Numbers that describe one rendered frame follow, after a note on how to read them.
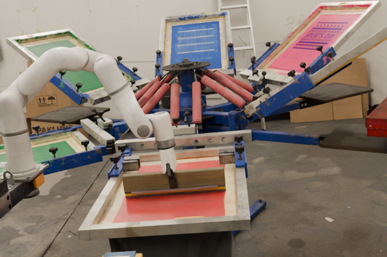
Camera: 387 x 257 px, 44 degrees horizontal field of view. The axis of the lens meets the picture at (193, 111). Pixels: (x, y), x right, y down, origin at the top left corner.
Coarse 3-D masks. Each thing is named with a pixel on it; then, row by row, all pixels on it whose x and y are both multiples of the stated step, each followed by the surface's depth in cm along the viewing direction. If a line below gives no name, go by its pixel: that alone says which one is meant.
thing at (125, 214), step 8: (144, 168) 228; (152, 168) 226; (160, 168) 225; (176, 168) 223; (128, 200) 193; (120, 208) 187; (128, 208) 186; (168, 208) 182; (120, 216) 180; (128, 216) 179; (136, 216) 178; (144, 216) 178; (152, 216) 177; (160, 216) 176; (168, 216) 176
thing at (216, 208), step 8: (216, 160) 228; (184, 168) 222; (192, 168) 221; (224, 168) 217; (216, 192) 192; (224, 192) 191; (216, 200) 185; (176, 208) 181; (184, 208) 181; (192, 208) 180; (200, 208) 179; (208, 208) 179; (216, 208) 178; (224, 208) 177; (176, 216) 175; (184, 216) 174; (192, 216) 173; (208, 216) 172; (216, 216) 172
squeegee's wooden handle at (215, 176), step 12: (204, 168) 191; (216, 168) 190; (132, 180) 192; (144, 180) 192; (156, 180) 192; (168, 180) 191; (180, 180) 191; (192, 180) 191; (204, 180) 190; (216, 180) 190
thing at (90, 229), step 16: (144, 160) 236; (160, 160) 236; (112, 176) 211; (240, 176) 196; (112, 192) 198; (240, 192) 180; (96, 208) 180; (240, 208) 167; (96, 224) 167; (112, 224) 166; (128, 224) 164; (144, 224) 163; (160, 224) 162; (176, 224) 161; (192, 224) 161; (208, 224) 160; (224, 224) 160; (240, 224) 160
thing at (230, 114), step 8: (224, 104) 309; (232, 104) 310; (152, 112) 315; (168, 112) 307; (208, 112) 293; (216, 112) 291; (224, 112) 289; (232, 112) 276; (240, 112) 279; (184, 120) 268; (208, 120) 292; (216, 120) 288; (224, 120) 285; (232, 120) 276; (240, 120) 277; (232, 128) 278; (240, 128) 280
